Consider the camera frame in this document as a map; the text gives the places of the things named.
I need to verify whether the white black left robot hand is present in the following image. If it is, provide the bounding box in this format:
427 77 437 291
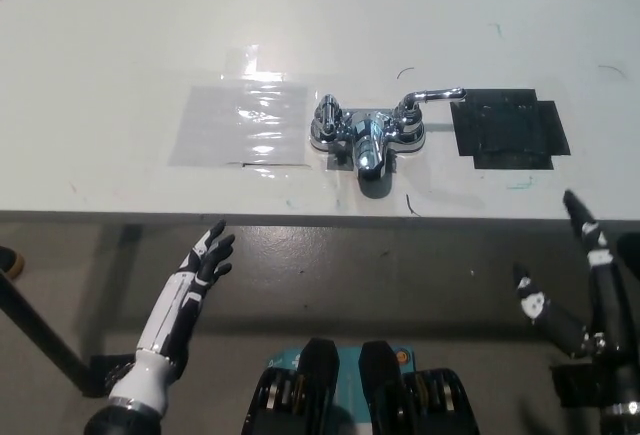
107 220 237 415

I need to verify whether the black tape square patch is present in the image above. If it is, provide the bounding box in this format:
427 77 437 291
449 87 571 172

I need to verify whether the black table leg with foot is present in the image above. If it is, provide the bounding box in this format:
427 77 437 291
0 272 139 399

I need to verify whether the clear plastic sheet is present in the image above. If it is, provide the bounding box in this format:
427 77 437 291
167 83 310 169

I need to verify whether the chrome faucet body with spout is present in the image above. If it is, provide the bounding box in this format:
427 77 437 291
308 107 427 182

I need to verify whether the black shoe with tan sole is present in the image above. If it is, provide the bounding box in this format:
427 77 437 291
0 245 25 280

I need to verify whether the black table foot plate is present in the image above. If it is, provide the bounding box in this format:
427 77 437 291
549 362 609 409

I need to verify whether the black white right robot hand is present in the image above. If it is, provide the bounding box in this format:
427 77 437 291
512 189 640 410

